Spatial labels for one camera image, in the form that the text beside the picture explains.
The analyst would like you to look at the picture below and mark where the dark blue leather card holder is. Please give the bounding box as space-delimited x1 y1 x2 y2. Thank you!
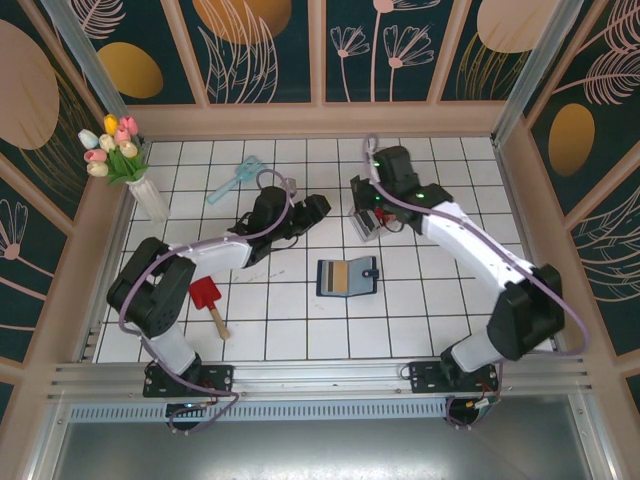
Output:
316 255 382 300

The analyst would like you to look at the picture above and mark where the black card stack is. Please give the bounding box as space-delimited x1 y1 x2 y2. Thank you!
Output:
355 209 381 236

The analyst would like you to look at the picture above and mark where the single gold credit card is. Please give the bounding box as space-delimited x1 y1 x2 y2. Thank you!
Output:
321 259 351 295

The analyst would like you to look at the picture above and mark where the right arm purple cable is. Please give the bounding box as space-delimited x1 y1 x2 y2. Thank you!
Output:
362 133 589 431

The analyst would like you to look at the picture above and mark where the grey slotted cable duct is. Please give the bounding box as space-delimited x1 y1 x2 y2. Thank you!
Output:
67 398 451 424

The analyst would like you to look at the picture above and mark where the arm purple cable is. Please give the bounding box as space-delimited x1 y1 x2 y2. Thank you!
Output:
117 168 301 435
362 133 589 431

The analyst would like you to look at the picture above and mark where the white ribbed vase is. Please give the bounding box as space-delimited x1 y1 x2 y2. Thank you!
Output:
124 177 170 224

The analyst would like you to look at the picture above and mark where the grey metal panel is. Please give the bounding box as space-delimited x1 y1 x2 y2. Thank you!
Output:
27 418 617 480

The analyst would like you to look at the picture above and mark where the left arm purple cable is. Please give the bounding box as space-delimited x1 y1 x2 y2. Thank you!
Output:
117 168 301 435

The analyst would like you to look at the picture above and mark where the light blue toy rake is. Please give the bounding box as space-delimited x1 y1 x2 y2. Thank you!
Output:
206 155 271 205

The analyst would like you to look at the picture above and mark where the red toy shovel wooden handle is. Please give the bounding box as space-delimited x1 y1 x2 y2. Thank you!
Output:
188 277 232 342

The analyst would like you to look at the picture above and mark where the aluminium mounting rail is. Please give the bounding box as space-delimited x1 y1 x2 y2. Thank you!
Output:
46 353 595 401

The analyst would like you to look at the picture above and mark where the aluminium frame post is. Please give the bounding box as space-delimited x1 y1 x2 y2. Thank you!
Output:
491 0 584 147
52 0 130 117

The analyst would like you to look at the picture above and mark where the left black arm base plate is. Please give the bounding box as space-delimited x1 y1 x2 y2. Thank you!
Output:
143 363 236 399

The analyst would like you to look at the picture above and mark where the artificial tulip bouquet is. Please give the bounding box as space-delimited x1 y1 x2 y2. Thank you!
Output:
78 113 151 187

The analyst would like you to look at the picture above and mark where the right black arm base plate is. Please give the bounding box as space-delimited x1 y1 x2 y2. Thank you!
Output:
408 357 501 396

